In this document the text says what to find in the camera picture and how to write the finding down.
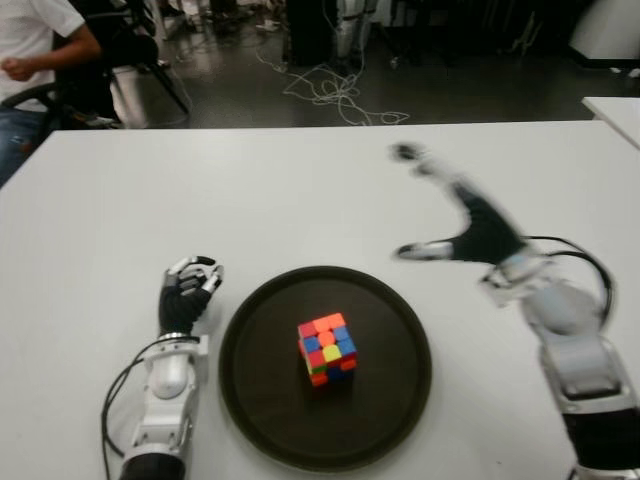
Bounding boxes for white curved pedestal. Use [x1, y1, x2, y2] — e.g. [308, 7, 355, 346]
[569, 0, 640, 69]

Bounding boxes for black cabinet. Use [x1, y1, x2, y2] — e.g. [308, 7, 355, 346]
[287, 0, 341, 66]

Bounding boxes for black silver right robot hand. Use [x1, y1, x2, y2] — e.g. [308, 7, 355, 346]
[388, 142, 529, 265]

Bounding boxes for seated person in white shirt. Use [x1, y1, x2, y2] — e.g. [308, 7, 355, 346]
[0, 0, 104, 189]

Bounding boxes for black office chair with armrest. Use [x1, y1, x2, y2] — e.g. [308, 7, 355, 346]
[0, 82, 101, 134]

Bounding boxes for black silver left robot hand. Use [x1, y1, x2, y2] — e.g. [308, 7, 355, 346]
[157, 254, 225, 339]

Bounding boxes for white side table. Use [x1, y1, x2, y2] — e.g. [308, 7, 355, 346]
[582, 96, 640, 151]

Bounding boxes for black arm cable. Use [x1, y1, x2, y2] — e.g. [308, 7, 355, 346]
[99, 342, 151, 480]
[529, 234, 616, 326]

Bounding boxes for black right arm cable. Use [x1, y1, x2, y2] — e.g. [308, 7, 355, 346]
[529, 234, 616, 326]

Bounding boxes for tangled white floor cable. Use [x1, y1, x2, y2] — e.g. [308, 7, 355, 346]
[254, 0, 412, 127]

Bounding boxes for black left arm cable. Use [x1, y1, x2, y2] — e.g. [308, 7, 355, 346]
[99, 342, 151, 480]

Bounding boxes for black chair with splayed legs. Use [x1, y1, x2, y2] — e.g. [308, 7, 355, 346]
[52, 0, 192, 119]

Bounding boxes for multicoloured Rubik's cube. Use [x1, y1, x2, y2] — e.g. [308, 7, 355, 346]
[297, 312, 359, 389]

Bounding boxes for dark brown round plate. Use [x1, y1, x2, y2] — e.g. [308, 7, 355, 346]
[218, 264, 434, 474]

